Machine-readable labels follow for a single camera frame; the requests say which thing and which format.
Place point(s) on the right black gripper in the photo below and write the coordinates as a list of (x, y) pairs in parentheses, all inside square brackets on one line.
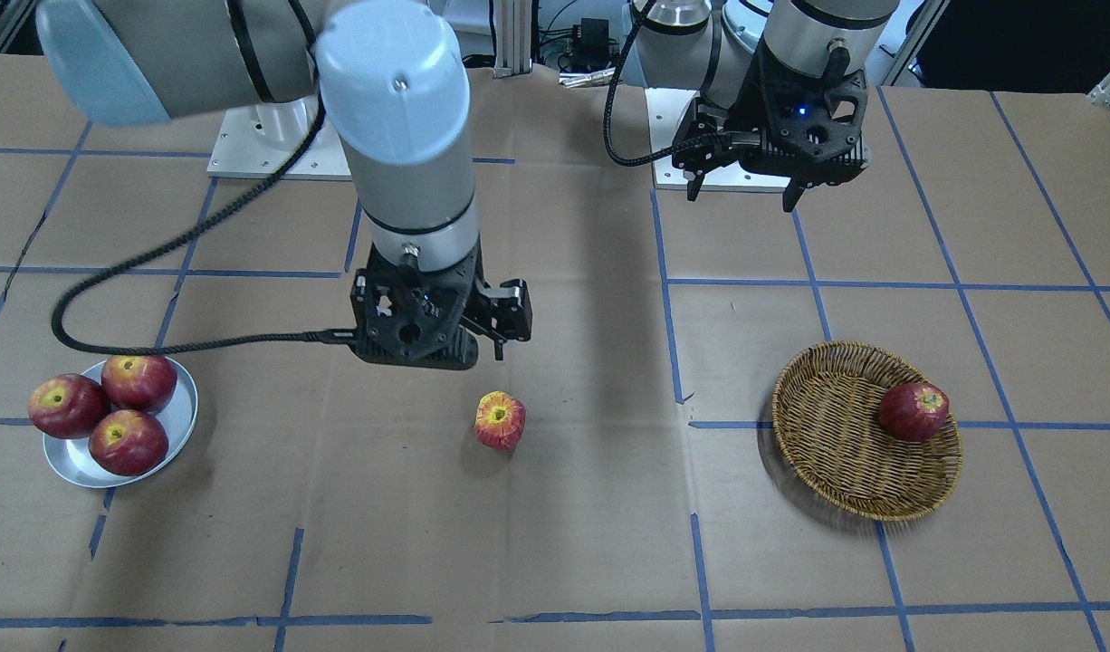
[(505, 311)]

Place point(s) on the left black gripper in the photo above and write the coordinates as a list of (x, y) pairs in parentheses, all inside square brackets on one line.
[(725, 122)]

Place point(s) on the yellow-red apple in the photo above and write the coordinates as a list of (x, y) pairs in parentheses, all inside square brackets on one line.
[(499, 420)]

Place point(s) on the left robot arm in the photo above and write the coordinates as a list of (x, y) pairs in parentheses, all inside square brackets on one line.
[(706, 46)]

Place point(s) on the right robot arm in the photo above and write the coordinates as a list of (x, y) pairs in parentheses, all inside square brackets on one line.
[(388, 76)]

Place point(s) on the woven wicker basket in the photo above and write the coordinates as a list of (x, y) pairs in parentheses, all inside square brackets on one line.
[(824, 417)]

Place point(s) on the dark red basket apple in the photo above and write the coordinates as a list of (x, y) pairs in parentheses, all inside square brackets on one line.
[(913, 412)]

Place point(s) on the red apple plate rear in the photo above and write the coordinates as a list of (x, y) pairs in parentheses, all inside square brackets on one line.
[(142, 383)]

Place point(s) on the red apple plate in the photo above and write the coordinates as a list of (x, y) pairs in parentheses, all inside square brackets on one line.
[(142, 383), (68, 406), (128, 443)]

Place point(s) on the red apple plate front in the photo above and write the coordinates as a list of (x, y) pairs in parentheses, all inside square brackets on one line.
[(128, 443)]

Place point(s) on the red apple plate outer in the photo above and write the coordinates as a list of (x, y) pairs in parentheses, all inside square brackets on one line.
[(68, 406)]

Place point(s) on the white round plate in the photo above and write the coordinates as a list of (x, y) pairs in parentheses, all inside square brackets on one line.
[(70, 459)]

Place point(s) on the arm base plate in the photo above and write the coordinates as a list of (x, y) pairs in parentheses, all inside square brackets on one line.
[(666, 110), (253, 141)]

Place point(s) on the aluminium frame post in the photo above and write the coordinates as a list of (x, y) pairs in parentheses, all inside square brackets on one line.
[(513, 34)]

